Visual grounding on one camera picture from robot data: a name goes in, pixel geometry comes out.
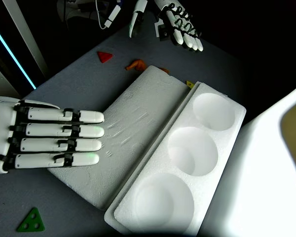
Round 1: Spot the white styrofoam case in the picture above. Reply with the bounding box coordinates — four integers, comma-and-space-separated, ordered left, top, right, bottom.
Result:
104, 81, 247, 235

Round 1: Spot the orange toy chicken leg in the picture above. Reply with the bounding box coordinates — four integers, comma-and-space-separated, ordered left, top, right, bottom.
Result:
125, 59, 148, 72

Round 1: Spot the white plug adapter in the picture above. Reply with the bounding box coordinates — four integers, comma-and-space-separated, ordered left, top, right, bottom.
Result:
104, 5, 122, 29

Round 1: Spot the red triangle block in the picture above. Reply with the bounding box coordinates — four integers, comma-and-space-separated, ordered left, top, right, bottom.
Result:
97, 51, 113, 64

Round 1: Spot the grey table cloth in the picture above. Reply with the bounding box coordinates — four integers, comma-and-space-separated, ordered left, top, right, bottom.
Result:
0, 24, 245, 237

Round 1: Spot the grey curved background object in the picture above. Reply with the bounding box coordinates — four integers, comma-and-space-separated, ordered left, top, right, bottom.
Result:
56, 0, 97, 28

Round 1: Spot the cyan light strip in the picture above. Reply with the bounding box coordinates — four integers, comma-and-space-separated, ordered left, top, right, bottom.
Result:
0, 19, 37, 90

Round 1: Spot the large white rounded housing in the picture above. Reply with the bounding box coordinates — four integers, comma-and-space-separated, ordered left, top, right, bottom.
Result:
199, 81, 296, 237

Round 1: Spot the white flat panel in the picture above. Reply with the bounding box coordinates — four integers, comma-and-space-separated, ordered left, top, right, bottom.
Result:
0, 60, 22, 98

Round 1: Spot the green triangle block with holes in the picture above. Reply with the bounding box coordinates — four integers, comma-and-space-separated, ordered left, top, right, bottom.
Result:
16, 206, 45, 233

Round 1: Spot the white cable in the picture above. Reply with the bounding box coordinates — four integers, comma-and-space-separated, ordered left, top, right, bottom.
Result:
95, 0, 107, 30

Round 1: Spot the white frame post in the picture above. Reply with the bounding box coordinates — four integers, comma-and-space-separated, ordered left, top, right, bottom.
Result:
2, 0, 50, 77

